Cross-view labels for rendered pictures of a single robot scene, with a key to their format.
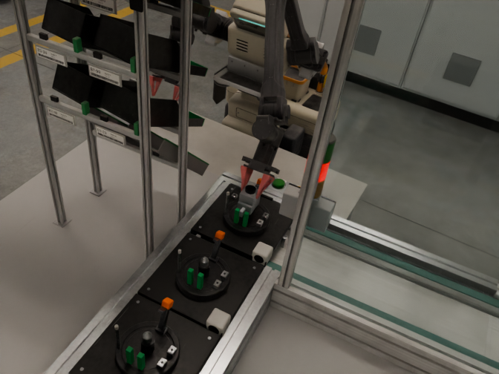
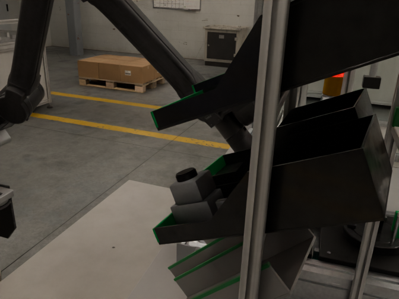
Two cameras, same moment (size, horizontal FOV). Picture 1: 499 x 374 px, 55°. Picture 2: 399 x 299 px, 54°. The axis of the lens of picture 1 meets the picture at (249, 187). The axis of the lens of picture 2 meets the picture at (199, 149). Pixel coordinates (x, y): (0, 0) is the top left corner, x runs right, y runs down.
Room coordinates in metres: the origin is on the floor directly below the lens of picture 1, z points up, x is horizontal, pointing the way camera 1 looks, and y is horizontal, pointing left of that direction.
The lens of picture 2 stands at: (1.26, 0.85, 1.50)
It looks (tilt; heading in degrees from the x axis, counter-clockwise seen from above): 22 degrees down; 266
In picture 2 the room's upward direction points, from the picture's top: 2 degrees clockwise
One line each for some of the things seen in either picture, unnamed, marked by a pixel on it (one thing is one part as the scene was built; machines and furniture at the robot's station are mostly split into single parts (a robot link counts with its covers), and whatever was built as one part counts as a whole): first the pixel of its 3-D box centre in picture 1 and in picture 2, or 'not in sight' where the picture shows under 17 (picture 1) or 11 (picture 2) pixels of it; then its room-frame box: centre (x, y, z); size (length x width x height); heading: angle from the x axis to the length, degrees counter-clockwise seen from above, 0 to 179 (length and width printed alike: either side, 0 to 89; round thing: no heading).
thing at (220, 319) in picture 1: (203, 267); (376, 222); (0.79, 0.08, 1.01); 0.24 x 0.24 x 0.13; 69
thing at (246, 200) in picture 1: (247, 199); not in sight; (1.02, 0.00, 1.06); 0.08 x 0.04 x 0.07; 160
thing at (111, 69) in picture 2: not in sight; (122, 72); (2.18, -5.80, 0.20); 1.20 x 0.80 x 0.41; 156
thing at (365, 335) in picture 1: (333, 278); not in sight; (0.90, -0.28, 0.91); 0.84 x 0.28 x 0.10; 69
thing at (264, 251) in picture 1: (262, 254); not in sight; (0.90, -0.06, 0.97); 0.05 x 0.05 x 0.04; 69
